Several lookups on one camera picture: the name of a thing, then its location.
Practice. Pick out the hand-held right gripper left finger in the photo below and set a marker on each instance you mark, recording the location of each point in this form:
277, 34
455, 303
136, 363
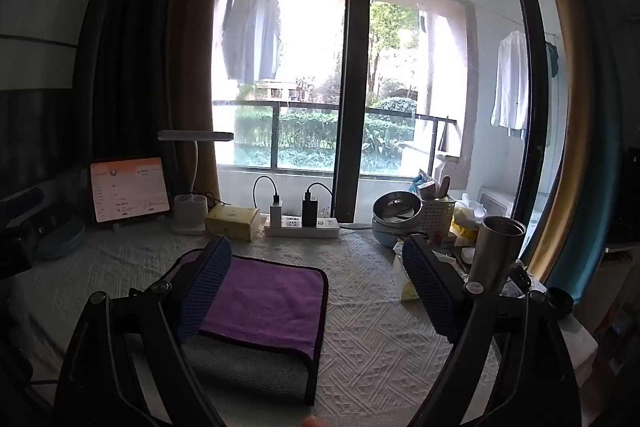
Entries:
210, 277

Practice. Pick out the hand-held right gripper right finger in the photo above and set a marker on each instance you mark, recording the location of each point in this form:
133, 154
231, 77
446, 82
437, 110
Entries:
425, 279

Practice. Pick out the purple towel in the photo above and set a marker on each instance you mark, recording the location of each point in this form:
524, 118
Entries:
272, 299

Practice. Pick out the grey towel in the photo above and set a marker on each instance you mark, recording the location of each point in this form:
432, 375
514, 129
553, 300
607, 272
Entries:
250, 369

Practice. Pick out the white tissue pack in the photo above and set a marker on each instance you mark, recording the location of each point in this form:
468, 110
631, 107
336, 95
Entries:
406, 277

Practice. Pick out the light blue bowl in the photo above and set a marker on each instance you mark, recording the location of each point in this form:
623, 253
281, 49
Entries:
390, 234

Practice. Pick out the yellow tissue box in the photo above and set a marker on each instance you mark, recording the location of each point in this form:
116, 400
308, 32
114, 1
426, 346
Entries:
232, 221

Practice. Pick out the white plastic basket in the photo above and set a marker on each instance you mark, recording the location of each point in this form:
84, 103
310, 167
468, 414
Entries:
437, 217

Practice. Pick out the yellow packet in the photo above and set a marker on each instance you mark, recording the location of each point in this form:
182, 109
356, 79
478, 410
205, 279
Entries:
465, 227

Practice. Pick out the stainless steel tumbler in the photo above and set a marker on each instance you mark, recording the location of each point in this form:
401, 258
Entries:
492, 252

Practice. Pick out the stainless steel bowl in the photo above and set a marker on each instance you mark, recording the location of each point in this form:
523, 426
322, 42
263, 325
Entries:
396, 207

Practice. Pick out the white textured tablecloth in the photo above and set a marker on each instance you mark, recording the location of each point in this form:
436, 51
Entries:
370, 337

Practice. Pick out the white desk lamp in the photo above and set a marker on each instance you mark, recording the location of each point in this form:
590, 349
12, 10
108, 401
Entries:
192, 187

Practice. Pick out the white charger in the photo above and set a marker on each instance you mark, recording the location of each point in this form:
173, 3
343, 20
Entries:
276, 211

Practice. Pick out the white power strip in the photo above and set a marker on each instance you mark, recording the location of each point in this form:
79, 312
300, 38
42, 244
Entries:
302, 227

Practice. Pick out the tablet with orange screen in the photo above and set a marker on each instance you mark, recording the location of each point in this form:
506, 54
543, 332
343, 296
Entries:
129, 189

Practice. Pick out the black charger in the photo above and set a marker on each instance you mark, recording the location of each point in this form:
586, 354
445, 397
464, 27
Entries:
308, 209

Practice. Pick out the blue round dish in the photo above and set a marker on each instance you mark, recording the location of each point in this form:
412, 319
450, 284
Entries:
60, 237

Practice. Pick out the balcony railing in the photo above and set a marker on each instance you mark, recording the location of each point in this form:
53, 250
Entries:
330, 127

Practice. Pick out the hanging white shirt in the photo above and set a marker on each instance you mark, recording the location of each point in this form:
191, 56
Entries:
510, 82

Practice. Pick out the tan curtain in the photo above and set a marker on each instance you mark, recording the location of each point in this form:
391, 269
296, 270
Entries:
195, 52

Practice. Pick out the hanging grey shirt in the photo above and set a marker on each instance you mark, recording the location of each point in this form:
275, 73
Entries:
252, 29

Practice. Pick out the dark curtain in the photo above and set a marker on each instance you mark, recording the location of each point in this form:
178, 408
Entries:
130, 37

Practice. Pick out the black sliding door frame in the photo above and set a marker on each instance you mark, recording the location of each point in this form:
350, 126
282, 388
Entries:
352, 67

